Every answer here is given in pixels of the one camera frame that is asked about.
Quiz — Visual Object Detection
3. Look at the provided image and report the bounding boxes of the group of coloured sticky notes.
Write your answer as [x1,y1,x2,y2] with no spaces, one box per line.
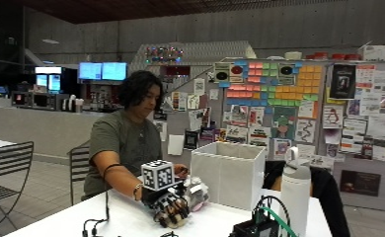
[218,60,325,109]

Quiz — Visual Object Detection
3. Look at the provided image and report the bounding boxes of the black electronic device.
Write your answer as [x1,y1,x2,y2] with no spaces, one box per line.
[228,218,286,237]

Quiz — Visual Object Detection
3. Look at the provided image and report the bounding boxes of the dark poster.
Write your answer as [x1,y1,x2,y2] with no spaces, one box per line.
[338,169,382,198]

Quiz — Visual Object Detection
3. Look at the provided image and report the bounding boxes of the white jugs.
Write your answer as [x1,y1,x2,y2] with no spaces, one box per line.
[61,94,85,114]

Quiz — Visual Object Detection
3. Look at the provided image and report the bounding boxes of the thin black glove cable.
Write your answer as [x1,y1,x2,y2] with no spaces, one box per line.
[81,189,112,237]

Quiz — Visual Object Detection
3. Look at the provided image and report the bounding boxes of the white marker cube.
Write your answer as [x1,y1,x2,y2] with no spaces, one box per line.
[141,159,177,193]

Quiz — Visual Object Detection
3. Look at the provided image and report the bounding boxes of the black forearm strap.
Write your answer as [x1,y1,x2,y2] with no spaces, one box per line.
[103,163,126,181]

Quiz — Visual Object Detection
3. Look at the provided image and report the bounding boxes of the beaded bracelet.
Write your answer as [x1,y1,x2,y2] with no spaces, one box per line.
[133,182,144,201]

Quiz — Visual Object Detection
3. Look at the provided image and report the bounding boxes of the black jacket on chair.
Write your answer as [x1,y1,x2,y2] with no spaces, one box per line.
[262,160,353,237]

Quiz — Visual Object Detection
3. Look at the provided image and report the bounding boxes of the blue wall screen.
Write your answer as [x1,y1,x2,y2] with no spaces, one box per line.
[101,61,129,82]
[77,61,104,81]

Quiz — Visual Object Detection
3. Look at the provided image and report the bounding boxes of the black framed poster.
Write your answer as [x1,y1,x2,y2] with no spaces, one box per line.
[329,63,357,101]

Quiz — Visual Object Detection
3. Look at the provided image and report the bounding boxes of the lit drinks fridge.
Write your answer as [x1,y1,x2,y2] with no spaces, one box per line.
[35,66,64,94]

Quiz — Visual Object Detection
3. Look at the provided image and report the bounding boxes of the white fabric storage box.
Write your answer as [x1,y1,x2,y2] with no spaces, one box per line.
[189,141,268,212]

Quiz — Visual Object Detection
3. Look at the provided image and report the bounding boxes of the grey service counter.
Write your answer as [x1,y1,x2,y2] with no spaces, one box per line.
[0,104,111,160]

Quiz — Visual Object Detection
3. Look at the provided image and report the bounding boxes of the white cardboard box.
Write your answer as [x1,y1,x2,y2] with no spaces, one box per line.
[358,43,385,62]

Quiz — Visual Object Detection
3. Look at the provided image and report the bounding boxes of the the person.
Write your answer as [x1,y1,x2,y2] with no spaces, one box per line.
[81,70,192,201]

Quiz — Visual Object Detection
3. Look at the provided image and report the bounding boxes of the black looped cable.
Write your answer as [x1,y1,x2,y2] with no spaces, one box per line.
[250,195,293,231]

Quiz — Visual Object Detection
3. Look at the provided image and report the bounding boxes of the red containers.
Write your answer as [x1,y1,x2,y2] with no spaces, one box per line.
[304,51,362,61]

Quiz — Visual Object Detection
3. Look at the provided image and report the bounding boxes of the string of coloured lights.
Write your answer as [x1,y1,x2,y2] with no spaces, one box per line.
[144,45,185,64]

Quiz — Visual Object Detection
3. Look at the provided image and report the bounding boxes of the white water bottle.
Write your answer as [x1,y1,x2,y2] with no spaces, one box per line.
[278,146,313,237]

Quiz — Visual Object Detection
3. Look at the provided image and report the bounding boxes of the green cable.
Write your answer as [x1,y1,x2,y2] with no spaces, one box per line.
[258,205,300,237]

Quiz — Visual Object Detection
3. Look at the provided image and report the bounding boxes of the black slatted metal chair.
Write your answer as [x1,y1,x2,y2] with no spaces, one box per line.
[0,140,36,237]
[67,140,92,207]

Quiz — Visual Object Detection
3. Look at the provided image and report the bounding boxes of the grey pink soft toy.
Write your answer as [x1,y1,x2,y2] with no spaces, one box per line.
[182,177,212,212]

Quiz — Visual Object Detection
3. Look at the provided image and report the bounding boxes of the noticeboard with posters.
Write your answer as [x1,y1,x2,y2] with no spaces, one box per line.
[154,58,385,163]

